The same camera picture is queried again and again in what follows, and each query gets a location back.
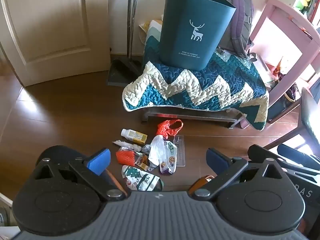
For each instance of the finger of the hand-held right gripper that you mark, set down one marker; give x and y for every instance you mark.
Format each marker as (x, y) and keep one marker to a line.
(300, 155)
(305, 171)

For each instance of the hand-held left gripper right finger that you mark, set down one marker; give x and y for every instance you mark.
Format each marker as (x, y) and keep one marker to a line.
(216, 161)

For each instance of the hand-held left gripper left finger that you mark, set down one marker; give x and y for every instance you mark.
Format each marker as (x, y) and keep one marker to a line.
(98, 161)

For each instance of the orange mesh bag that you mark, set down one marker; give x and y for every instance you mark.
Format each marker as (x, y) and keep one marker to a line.
(126, 157)

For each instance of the clear plastic tray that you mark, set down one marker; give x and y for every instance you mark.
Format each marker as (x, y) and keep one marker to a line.
(181, 152)

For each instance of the white cookie snack packet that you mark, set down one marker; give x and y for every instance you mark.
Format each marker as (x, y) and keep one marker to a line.
(170, 160)

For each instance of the teal deer print trash bin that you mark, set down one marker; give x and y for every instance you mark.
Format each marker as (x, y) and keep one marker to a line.
(190, 35)

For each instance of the crumpled white wrapper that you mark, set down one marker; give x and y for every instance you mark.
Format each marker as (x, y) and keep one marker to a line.
(125, 144)

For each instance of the black chair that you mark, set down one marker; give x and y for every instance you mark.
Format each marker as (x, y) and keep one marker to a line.
(310, 120)

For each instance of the small white yellow label bottle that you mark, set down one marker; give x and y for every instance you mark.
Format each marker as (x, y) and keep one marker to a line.
(128, 133)

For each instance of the small yellow brown packet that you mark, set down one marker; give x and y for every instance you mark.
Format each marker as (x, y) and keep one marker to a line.
(142, 163)

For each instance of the crumpled silver foil wrapper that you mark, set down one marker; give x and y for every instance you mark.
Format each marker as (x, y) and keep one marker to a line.
(146, 148)

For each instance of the white plastic bag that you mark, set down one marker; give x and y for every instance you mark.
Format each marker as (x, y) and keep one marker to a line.
(156, 150)

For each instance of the red plastic bag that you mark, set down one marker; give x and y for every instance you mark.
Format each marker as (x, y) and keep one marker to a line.
(165, 127)

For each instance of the dark purple snack bag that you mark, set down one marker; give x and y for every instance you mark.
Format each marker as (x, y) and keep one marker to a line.
(292, 92)

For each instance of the teal cream zigzag quilt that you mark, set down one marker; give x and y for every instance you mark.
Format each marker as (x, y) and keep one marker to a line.
(190, 90)

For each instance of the orange snack packet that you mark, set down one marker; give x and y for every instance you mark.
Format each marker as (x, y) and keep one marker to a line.
(276, 71)

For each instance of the cream room door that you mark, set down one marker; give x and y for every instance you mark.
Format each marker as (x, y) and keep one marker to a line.
(50, 30)

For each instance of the pink wooden table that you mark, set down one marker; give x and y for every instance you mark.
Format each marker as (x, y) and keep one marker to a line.
(282, 12)

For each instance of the purple grey backpack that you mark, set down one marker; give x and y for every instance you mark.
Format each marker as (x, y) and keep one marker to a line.
(240, 17)

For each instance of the metal frame bench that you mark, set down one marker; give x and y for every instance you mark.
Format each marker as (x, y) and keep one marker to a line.
(190, 116)

